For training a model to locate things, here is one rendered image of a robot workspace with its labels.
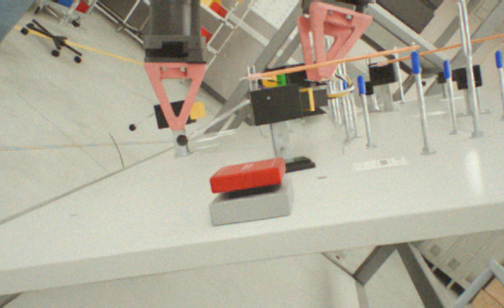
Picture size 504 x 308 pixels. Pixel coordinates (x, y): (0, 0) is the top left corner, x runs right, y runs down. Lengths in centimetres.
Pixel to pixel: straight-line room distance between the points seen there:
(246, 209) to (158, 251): 6
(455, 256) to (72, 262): 760
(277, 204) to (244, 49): 818
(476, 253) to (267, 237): 761
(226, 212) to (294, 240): 6
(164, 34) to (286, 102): 15
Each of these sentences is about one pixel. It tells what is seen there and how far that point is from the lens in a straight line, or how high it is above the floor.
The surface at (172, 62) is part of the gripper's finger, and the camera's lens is 57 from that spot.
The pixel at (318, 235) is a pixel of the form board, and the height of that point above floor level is 110.
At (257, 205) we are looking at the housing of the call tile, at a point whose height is 109.
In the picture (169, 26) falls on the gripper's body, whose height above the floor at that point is 113.
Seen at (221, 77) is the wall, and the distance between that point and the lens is 856.
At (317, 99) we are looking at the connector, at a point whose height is 116.
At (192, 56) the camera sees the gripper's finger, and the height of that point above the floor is 112.
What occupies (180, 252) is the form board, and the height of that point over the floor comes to 104.
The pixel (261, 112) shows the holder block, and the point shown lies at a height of 111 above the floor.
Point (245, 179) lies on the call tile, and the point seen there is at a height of 109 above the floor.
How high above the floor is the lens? 117
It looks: 10 degrees down
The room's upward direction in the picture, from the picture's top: 37 degrees clockwise
